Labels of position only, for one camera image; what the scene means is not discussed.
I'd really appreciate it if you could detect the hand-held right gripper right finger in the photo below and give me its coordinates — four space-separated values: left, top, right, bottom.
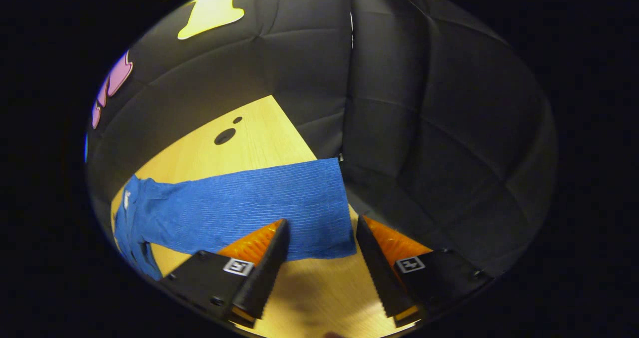
356 215 495 328

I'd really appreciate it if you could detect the blue button jacket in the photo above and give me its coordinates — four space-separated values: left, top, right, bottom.
114 157 358 281

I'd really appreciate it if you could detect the black backdrop cloth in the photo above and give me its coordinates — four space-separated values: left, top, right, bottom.
85 0 557 279

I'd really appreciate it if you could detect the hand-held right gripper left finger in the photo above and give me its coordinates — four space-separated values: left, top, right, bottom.
160 218 290 329

